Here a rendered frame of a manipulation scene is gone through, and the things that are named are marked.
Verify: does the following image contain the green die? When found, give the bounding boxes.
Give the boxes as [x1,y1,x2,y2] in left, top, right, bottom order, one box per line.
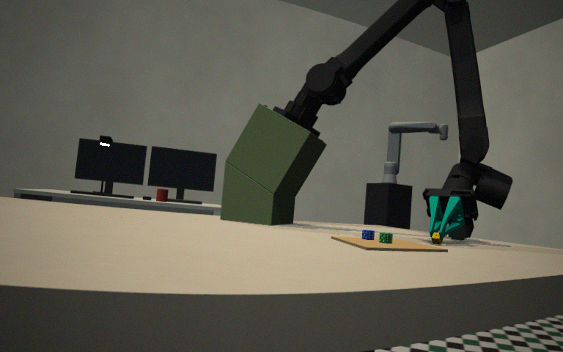
[379,232,393,243]

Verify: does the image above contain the blue die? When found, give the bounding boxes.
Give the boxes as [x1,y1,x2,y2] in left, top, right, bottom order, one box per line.
[362,230,375,240]

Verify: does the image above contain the yellow die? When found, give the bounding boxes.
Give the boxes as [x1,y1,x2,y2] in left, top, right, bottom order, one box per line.
[431,232,443,245]

